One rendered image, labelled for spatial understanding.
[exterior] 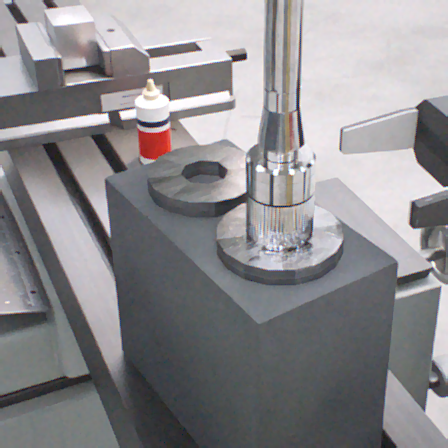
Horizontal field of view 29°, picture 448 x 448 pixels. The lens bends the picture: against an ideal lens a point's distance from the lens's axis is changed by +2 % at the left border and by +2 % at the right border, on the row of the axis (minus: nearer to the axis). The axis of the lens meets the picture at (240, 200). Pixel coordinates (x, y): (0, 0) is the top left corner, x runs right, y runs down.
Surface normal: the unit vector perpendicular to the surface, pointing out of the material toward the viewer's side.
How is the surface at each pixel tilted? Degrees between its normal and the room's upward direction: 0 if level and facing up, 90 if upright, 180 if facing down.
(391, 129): 90
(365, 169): 0
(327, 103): 0
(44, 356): 90
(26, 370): 90
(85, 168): 0
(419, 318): 90
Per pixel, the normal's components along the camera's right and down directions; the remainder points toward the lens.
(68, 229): -0.01, -0.84
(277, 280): 0.00, 0.54
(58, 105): 0.37, 0.50
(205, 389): -0.83, 0.31
